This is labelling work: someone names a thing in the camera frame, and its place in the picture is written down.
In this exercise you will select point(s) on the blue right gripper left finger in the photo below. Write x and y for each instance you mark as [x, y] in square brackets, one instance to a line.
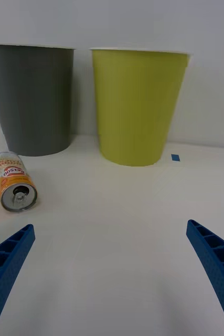
[4, 267]

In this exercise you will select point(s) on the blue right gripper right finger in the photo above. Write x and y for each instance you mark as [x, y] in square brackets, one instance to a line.
[220, 265]

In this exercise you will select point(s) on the orange and white drink can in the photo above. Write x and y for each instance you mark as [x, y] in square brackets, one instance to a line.
[13, 181]

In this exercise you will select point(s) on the grey plastic waste bin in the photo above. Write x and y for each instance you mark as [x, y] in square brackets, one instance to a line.
[33, 99]

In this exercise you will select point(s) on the yellow-green plastic waste bin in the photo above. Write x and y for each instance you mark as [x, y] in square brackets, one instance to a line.
[135, 107]

